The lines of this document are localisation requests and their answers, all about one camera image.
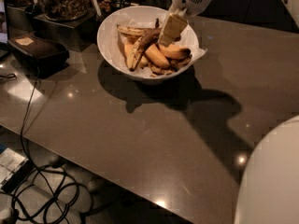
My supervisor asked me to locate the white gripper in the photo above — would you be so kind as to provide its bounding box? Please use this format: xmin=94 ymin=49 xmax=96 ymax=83
xmin=158 ymin=0 xmax=212 ymax=47

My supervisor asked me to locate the long spotted banana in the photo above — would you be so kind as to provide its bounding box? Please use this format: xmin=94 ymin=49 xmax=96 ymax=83
xmin=126 ymin=29 xmax=161 ymax=71

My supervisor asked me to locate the yellow banana right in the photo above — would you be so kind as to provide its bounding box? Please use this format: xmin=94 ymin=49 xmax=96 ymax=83
xmin=159 ymin=44 xmax=191 ymax=60

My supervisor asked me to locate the yellow banana centre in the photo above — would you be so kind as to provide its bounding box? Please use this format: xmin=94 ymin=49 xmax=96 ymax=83
xmin=145 ymin=44 xmax=170 ymax=69

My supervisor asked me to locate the white ceramic bowl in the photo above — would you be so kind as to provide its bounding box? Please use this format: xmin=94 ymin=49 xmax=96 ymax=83
xmin=97 ymin=6 xmax=206 ymax=85

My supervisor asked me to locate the spotted banana bottom right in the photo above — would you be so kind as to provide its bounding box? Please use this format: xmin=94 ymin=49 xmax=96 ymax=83
xmin=170 ymin=55 xmax=192 ymax=70

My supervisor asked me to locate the top spotted banana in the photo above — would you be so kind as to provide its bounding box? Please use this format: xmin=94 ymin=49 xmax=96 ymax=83
xmin=117 ymin=24 xmax=149 ymax=36

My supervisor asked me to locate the white paper liner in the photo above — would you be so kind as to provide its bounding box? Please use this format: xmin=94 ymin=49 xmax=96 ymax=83
xmin=103 ymin=6 xmax=206 ymax=80

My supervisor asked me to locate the glass jar of nuts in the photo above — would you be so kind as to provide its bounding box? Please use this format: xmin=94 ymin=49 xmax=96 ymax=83
xmin=37 ymin=0 xmax=89 ymax=21

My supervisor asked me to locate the black device box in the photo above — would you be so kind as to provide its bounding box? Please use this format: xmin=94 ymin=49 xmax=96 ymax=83
xmin=7 ymin=33 xmax=69 ymax=78

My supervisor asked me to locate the black cable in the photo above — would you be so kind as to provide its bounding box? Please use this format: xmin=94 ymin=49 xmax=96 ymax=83
xmin=0 ymin=66 xmax=94 ymax=224

